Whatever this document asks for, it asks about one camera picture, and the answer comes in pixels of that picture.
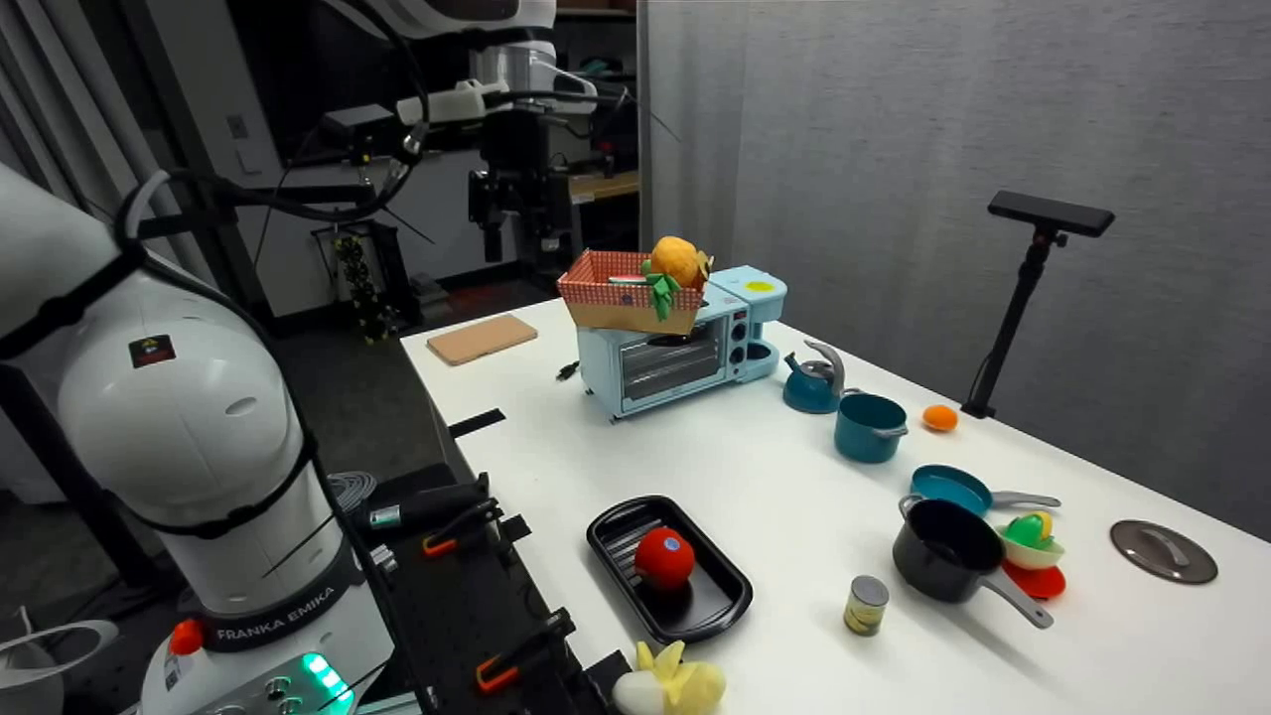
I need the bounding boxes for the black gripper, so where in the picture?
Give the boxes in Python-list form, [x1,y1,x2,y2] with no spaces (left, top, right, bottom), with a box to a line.
[469,110,574,264]

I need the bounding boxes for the yellow pineapple plushie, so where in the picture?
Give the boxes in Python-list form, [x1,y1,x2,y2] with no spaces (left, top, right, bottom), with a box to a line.
[645,233,715,317]

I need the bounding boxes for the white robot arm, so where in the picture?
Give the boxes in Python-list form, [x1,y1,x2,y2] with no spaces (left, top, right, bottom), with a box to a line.
[0,166,402,715]

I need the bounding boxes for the pink cardboard box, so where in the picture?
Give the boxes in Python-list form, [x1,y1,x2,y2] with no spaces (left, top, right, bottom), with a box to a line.
[558,252,705,333]

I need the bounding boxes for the tan cutting board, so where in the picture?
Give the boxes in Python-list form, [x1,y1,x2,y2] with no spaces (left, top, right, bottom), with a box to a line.
[428,314,538,367]

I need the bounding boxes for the light blue toy oven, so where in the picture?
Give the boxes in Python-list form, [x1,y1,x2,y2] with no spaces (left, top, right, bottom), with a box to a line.
[578,268,787,421]

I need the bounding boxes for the orange black clamp rear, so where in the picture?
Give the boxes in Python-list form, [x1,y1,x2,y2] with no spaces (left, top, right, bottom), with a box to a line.
[419,480,529,562]

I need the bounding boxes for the orange black clamp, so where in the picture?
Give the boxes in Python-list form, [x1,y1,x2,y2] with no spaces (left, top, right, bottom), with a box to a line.
[419,480,529,562]
[472,608,578,695]

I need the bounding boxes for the blue toy kettle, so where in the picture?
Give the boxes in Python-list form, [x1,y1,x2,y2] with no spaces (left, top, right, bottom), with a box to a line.
[782,341,848,415]

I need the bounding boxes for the red toy tomato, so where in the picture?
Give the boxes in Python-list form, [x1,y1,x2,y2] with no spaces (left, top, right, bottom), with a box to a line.
[636,526,694,590]

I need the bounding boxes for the teal toy pot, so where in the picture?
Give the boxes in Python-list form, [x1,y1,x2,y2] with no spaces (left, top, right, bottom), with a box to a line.
[833,395,906,465]

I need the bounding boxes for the black rectangular tray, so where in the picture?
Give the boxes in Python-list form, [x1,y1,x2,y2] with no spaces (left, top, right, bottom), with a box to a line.
[590,497,756,645]

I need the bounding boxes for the orange black clamp front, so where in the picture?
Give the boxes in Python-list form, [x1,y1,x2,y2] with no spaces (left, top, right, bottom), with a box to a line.
[472,608,578,695]

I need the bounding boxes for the small orange fruit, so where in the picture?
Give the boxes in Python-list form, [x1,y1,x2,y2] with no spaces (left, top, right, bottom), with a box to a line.
[922,404,962,435]

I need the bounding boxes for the teal toy frying pan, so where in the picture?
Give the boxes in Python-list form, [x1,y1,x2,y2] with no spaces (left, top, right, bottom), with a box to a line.
[906,465,1056,517]

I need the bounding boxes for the yellow plush toy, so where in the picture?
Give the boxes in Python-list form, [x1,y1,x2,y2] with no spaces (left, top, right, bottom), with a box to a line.
[612,641,726,715]

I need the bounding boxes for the black saucepan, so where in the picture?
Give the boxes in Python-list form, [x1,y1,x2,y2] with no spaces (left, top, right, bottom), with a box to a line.
[895,497,1052,629]

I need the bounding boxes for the green and red toy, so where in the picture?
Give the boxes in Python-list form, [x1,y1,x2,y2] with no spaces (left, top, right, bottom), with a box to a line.
[1001,513,1065,600]

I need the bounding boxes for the black camera stand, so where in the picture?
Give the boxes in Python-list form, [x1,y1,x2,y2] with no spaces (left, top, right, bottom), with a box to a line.
[962,190,1115,416]

